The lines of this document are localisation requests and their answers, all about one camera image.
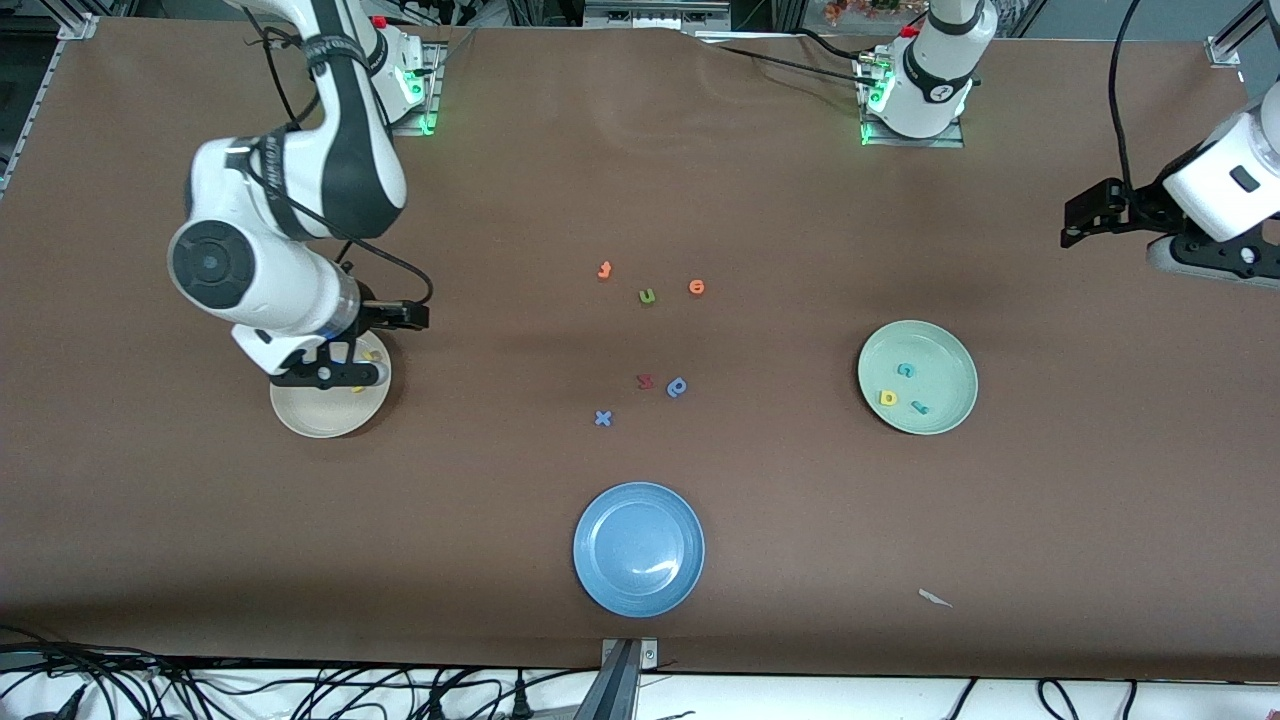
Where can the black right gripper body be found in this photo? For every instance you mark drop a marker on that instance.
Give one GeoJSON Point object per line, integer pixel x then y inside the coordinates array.
{"type": "Point", "coordinates": [377, 315]}

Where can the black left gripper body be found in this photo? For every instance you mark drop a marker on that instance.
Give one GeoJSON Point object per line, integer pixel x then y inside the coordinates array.
{"type": "Point", "coordinates": [1137, 207]}

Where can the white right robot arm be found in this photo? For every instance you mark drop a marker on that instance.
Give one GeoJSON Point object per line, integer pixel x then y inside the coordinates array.
{"type": "Point", "coordinates": [280, 290]}

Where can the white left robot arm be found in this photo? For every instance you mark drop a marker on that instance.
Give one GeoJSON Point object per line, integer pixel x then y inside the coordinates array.
{"type": "Point", "coordinates": [935, 80]}

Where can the beige round plate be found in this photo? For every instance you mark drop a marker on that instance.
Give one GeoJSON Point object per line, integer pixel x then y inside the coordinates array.
{"type": "Point", "coordinates": [330, 415]}

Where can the green round plate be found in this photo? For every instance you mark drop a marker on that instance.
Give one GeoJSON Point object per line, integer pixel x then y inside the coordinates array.
{"type": "Point", "coordinates": [940, 355]}

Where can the brown table cover sheet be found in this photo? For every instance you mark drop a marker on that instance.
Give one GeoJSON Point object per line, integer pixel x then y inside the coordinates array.
{"type": "Point", "coordinates": [200, 520]}

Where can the orange artificial flowers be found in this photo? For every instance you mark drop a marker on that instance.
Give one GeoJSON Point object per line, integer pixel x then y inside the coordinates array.
{"type": "Point", "coordinates": [860, 8]}

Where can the blue round plate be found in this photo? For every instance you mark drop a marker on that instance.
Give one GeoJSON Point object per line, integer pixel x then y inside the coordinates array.
{"type": "Point", "coordinates": [638, 550]}

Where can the grey equipment box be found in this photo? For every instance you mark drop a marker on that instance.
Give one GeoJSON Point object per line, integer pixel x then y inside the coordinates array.
{"type": "Point", "coordinates": [655, 15]}

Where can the black power plug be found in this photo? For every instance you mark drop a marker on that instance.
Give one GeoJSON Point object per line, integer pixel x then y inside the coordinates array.
{"type": "Point", "coordinates": [521, 700]}
{"type": "Point", "coordinates": [436, 705]}

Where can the white paper scrap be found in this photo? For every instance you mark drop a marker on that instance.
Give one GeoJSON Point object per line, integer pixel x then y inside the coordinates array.
{"type": "Point", "coordinates": [935, 598]}

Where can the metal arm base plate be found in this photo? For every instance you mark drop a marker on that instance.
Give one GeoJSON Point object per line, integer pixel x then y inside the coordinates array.
{"type": "Point", "coordinates": [432, 100]}
{"type": "Point", "coordinates": [915, 142]}

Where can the aluminium frame profile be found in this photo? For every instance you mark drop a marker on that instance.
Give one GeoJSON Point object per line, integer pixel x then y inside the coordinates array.
{"type": "Point", "coordinates": [30, 110]}
{"type": "Point", "coordinates": [1235, 35]}

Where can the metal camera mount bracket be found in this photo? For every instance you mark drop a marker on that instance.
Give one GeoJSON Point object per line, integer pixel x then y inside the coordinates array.
{"type": "Point", "coordinates": [625, 655]}

